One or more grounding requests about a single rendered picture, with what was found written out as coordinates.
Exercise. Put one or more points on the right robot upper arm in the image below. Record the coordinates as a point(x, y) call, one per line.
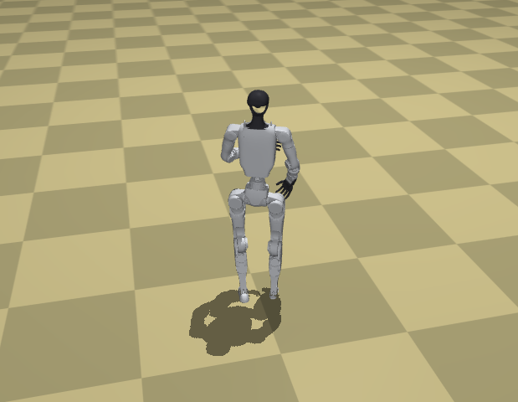
point(284, 136)

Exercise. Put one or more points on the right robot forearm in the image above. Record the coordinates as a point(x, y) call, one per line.
point(292, 174)

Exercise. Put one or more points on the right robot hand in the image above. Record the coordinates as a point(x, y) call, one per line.
point(288, 187)

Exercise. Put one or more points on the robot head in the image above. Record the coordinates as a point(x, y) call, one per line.
point(257, 98)

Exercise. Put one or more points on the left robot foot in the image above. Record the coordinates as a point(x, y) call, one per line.
point(243, 297)

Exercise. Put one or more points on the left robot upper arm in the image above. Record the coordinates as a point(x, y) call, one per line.
point(229, 139)

